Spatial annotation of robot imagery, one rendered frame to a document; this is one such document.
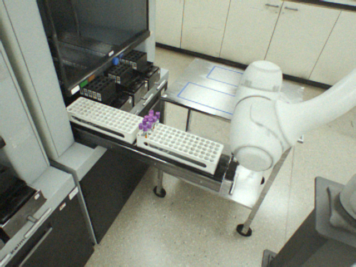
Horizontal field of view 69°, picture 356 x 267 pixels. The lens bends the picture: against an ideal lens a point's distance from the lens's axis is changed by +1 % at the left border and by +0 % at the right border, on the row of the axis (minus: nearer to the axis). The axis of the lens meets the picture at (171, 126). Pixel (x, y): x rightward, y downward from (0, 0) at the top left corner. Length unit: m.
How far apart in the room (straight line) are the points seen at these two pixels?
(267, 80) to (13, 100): 0.67
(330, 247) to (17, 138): 1.12
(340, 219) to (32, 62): 1.09
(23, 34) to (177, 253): 1.31
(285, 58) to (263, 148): 2.68
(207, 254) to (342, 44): 2.37
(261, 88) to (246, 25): 2.45
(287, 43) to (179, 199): 2.05
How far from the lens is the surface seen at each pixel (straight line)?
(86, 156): 1.05
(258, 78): 0.65
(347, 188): 1.05
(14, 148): 0.90
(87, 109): 1.06
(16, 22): 0.80
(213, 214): 1.76
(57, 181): 1.00
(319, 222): 1.07
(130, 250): 1.63
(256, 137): 0.52
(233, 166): 0.84
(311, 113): 0.56
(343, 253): 1.20
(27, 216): 0.93
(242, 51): 3.18
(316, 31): 3.06
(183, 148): 0.88
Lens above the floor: 1.50
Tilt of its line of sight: 42 degrees down
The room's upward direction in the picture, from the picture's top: 5 degrees clockwise
